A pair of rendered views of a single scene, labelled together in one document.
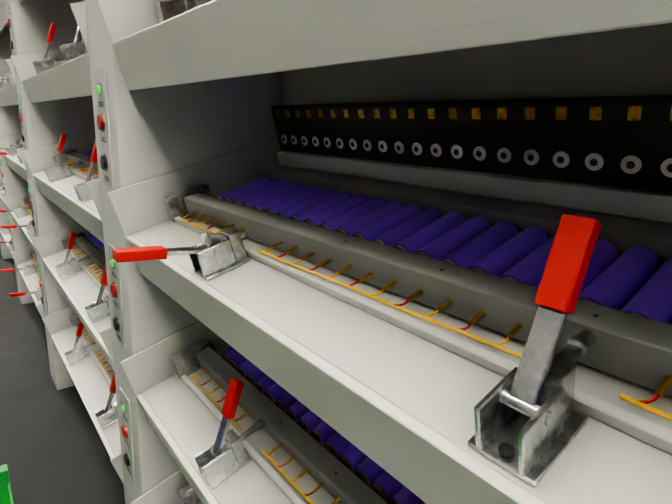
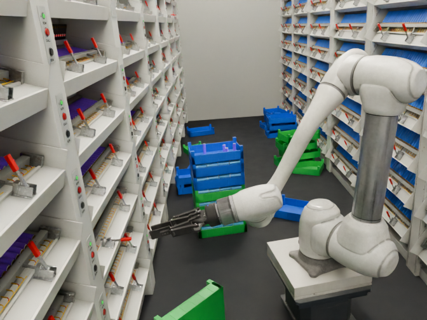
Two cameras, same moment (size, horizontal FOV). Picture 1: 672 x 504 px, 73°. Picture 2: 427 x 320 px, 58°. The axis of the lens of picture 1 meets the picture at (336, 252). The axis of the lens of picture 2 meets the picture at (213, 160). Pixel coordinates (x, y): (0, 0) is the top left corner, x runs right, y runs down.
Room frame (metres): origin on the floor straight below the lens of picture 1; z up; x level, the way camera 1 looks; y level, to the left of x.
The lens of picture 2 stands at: (0.98, 1.13, 1.23)
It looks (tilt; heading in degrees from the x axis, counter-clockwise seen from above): 19 degrees down; 221
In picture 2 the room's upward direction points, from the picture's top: 4 degrees counter-clockwise
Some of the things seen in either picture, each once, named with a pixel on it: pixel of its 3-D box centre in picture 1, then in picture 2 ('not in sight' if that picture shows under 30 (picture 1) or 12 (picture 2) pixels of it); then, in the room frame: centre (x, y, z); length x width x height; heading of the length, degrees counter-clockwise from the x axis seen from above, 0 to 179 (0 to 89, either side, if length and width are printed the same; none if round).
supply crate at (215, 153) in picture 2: not in sight; (215, 150); (-0.68, -0.29, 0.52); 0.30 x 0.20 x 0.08; 138
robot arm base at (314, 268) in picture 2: not in sight; (314, 252); (-0.34, 0.52, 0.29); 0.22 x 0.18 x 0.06; 61
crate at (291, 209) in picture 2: not in sight; (298, 208); (-1.09, 0.05, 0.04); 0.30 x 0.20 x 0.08; 100
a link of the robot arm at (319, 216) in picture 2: not in sight; (321, 226); (-0.32, 0.55, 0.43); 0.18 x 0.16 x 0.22; 74
